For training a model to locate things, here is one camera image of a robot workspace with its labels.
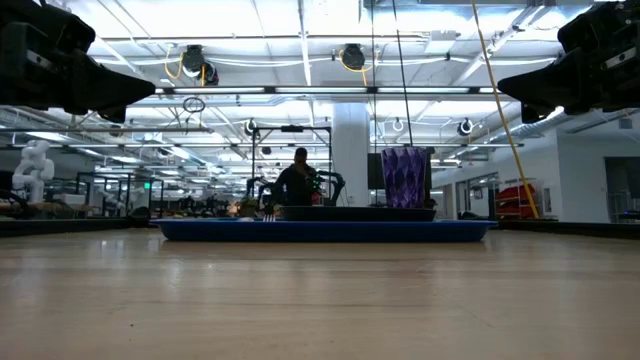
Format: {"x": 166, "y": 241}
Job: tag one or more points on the person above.
{"x": 296, "y": 185}

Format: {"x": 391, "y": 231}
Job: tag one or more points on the black aluminium table frame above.
{"x": 60, "y": 227}

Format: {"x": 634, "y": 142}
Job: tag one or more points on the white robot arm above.
{"x": 34, "y": 167}

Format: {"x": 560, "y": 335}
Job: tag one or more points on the black monitor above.
{"x": 375, "y": 172}

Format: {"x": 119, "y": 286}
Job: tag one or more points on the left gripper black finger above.
{"x": 105, "y": 90}

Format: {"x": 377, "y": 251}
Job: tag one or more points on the black round plate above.
{"x": 350, "y": 215}

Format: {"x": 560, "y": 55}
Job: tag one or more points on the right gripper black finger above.
{"x": 555, "y": 82}

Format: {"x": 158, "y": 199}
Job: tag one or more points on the purple faceted plastic cup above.
{"x": 404, "y": 177}

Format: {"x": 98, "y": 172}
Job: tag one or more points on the black robot station frame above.
{"x": 292, "y": 128}

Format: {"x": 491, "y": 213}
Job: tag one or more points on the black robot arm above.
{"x": 337, "y": 182}

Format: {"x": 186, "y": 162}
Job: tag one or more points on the rack with red bins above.
{"x": 515, "y": 196}

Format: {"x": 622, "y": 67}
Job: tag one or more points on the blue plastic tray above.
{"x": 325, "y": 232}

